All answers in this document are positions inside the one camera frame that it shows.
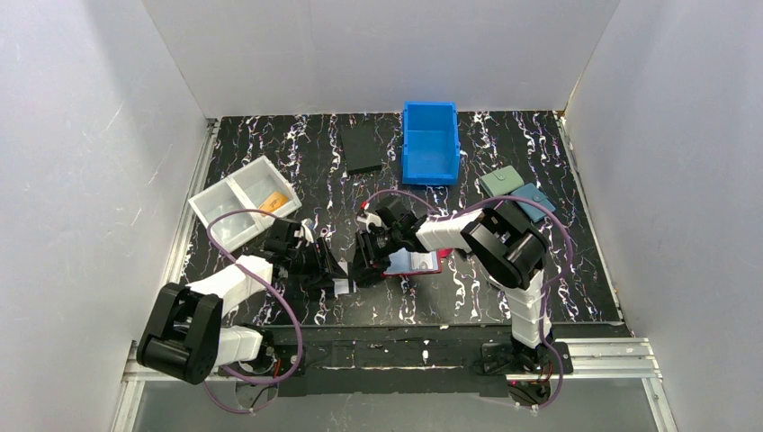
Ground red card holder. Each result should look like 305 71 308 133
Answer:
382 248 452 277

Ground orange credit card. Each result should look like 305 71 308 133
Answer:
258 191 290 213

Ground white divided tray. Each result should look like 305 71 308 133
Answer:
188 156 301 251

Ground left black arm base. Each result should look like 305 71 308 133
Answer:
215 340 306 385

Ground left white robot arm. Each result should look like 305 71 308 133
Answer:
136 218 347 384

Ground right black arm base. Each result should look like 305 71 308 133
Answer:
472 338 574 409

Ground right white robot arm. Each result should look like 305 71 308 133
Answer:
349 195 551 349

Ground green card holder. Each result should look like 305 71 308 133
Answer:
479 166 525 197

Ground blue card holder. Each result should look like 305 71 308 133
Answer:
511 184 556 223

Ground black foam pad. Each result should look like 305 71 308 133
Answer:
339 126 382 176

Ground blue plastic bin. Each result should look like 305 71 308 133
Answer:
401 101 461 186

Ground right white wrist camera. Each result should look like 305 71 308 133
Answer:
355 201 386 231

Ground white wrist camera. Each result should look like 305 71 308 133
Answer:
355 201 386 231
301 219 316 243

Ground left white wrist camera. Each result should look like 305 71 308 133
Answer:
301 219 316 243

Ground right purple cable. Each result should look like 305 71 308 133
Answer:
364 189 575 412

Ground purple cable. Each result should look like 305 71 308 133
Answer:
201 208 305 416
364 189 575 412

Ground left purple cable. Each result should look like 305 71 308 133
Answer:
201 208 305 416

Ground aluminium frame rail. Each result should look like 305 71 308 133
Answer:
111 337 678 431

